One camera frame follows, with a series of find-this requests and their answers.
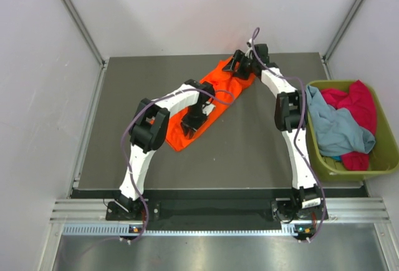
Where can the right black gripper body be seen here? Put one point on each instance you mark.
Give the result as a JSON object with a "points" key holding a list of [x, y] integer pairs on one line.
{"points": [[245, 67]]}

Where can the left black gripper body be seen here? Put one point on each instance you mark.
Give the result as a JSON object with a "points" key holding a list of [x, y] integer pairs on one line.
{"points": [[195, 117]]}

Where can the orange t shirt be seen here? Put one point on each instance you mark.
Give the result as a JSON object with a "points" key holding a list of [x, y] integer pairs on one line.
{"points": [[215, 102]]}

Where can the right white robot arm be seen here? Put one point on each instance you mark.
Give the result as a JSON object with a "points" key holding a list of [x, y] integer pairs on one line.
{"points": [[290, 117]]}

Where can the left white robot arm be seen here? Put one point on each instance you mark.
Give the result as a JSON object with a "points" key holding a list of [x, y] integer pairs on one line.
{"points": [[147, 133]]}

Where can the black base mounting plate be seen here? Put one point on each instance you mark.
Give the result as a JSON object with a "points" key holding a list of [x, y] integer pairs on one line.
{"points": [[214, 209]]}

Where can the grey blue t shirt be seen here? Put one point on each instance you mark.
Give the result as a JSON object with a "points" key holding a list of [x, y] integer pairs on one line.
{"points": [[336, 131]]}

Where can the crimson red t shirt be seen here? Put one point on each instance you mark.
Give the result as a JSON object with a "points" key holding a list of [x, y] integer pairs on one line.
{"points": [[358, 100]]}

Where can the olive green laundry basket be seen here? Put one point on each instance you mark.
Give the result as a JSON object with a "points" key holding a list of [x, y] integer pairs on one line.
{"points": [[383, 158]]}

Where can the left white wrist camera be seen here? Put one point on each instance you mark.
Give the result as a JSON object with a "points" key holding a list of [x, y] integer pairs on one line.
{"points": [[208, 108]]}

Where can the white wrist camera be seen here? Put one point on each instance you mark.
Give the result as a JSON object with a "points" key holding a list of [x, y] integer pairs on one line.
{"points": [[208, 108], [250, 53]]}

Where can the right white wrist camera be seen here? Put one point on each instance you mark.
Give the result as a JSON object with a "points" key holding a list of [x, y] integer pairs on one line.
{"points": [[250, 53]]}

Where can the left aluminium corner post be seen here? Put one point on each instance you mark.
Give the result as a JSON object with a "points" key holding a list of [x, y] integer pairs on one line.
{"points": [[84, 32]]}

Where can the aluminium corner post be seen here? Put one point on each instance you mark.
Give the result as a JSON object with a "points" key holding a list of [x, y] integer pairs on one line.
{"points": [[343, 28], [84, 32]]}

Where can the slotted grey cable duct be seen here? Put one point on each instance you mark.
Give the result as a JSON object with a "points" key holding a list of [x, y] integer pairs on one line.
{"points": [[130, 230]]}

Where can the right aluminium corner post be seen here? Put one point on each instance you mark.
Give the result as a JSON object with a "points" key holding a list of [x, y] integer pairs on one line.
{"points": [[343, 28]]}

